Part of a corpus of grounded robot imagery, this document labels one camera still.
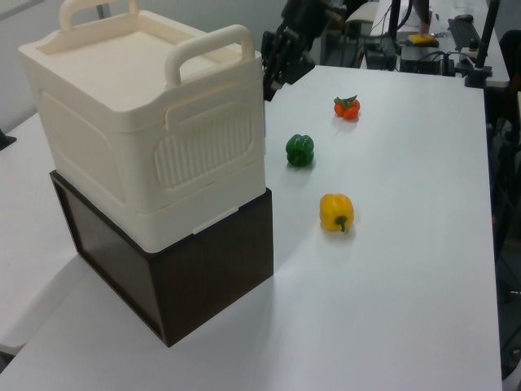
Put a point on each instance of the white office desk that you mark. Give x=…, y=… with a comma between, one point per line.
x=441, y=12

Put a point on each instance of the black computer mouse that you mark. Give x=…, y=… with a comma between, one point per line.
x=464, y=18

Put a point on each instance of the orange tomato cluster with leaves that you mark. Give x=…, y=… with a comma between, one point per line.
x=348, y=109

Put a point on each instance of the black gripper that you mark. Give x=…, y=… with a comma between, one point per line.
x=303, y=24

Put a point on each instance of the thin black monitor pole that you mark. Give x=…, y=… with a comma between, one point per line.
x=394, y=18

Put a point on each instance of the black electronics box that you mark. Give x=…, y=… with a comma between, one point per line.
x=423, y=60

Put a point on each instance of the yellow bell pepper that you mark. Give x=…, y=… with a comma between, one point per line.
x=335, y=212

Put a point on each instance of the dark brown wooden drawer box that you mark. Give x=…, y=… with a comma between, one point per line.
x=211, y=264

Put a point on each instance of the black keyboard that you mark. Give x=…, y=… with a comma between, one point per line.
x=463, y=34

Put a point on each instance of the cream plastic cabinet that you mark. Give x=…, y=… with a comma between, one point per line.
x=122, y=102

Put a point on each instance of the yellow block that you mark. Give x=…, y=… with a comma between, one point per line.
x=421, y=39

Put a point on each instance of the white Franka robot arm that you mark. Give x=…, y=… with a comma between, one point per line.
x=362, y=14

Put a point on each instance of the green bell pepper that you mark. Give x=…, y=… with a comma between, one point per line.
x=300, y=150

